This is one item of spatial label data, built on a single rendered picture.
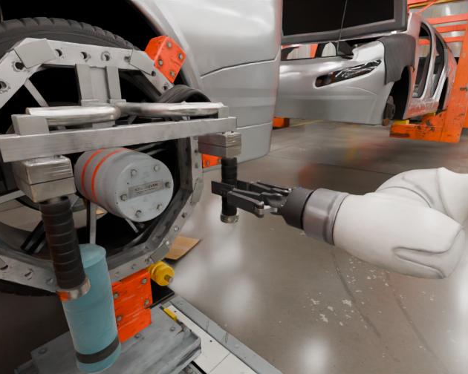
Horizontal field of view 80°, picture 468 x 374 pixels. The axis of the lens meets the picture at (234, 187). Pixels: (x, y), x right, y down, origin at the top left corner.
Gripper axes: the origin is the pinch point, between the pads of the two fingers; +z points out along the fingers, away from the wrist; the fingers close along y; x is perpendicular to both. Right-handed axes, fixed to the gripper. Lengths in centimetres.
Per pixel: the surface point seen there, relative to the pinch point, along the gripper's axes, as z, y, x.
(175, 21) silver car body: 36, 15, 41
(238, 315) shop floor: 32, 39, -83
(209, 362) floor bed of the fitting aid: 18, 8, -75
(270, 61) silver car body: 36, 64, 33
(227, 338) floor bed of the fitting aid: 21, 20, -75
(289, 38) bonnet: 189, 320, 91
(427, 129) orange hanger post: 14, 344, -19
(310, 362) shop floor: -7, 40, -83
